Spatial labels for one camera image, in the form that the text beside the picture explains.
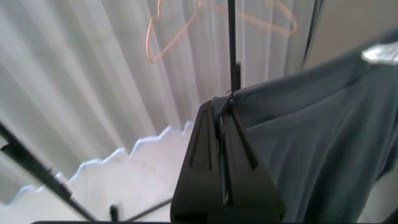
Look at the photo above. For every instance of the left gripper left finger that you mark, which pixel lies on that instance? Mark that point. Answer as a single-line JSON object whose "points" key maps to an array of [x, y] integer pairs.
{"points": [[196, 193]]}

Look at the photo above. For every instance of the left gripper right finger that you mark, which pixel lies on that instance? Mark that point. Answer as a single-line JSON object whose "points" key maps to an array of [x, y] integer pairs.
{"points": [[252, 193]]}

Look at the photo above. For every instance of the dark grey sleeveless top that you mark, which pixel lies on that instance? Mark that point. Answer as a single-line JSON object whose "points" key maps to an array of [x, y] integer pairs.
{"points": [[326, 140]]}

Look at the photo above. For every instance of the black clothes rack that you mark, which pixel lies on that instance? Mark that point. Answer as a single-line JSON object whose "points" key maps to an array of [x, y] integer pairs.
{"points": [[232, 46]]}

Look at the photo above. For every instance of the white curtain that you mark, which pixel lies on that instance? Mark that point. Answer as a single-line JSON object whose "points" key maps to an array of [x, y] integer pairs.
{"points": [[93, 77]]}

